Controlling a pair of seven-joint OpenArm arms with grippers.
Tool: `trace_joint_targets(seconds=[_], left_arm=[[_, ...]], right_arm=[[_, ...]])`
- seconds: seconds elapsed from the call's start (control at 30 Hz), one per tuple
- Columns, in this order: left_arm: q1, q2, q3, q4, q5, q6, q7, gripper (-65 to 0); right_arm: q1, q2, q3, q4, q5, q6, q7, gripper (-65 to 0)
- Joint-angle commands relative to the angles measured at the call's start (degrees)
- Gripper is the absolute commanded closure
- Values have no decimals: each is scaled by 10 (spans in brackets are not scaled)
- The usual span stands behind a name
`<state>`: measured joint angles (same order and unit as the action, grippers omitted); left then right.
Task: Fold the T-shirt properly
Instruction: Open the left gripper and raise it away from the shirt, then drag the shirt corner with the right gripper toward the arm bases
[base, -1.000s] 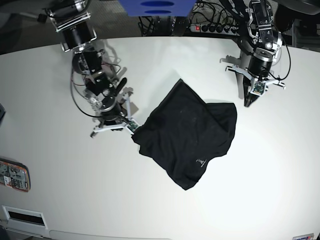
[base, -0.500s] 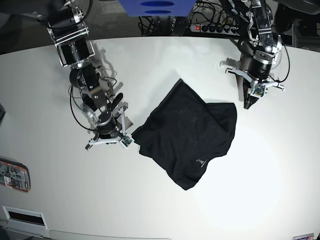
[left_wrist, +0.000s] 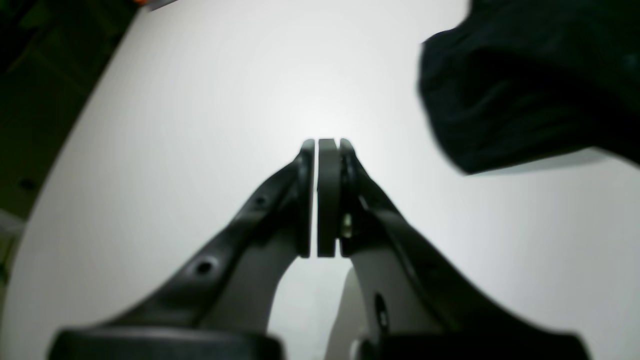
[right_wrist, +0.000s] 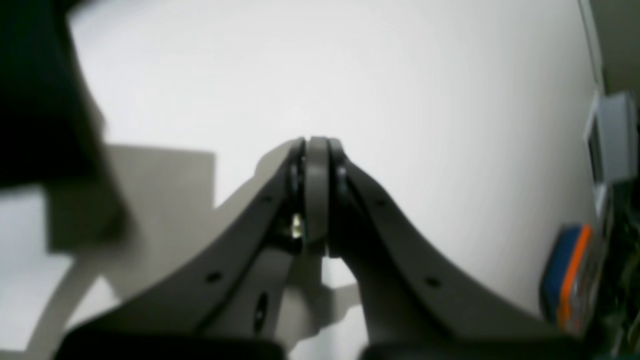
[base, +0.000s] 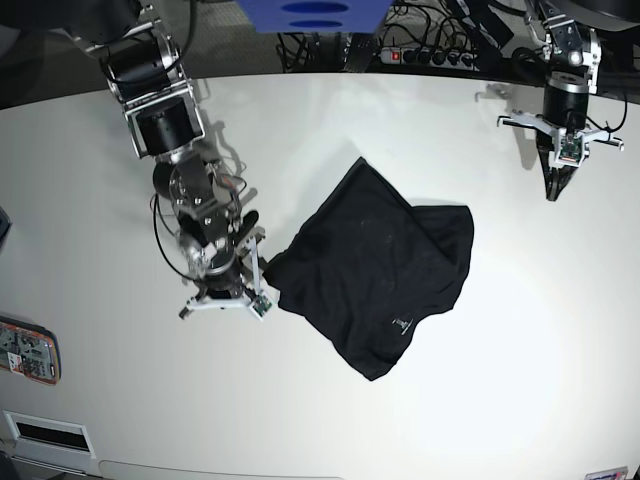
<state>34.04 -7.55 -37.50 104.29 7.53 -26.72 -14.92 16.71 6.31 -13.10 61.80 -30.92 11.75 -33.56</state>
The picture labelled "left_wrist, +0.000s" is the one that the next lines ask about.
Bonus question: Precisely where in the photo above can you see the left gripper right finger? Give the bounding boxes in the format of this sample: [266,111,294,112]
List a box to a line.
[317,139,590,360]

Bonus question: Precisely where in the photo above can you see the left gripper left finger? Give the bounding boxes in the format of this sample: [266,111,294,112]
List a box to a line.
[48,139,315,360]

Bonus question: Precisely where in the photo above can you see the black T-shirt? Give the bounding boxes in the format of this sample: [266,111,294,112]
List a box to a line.
[417,0,640,174]

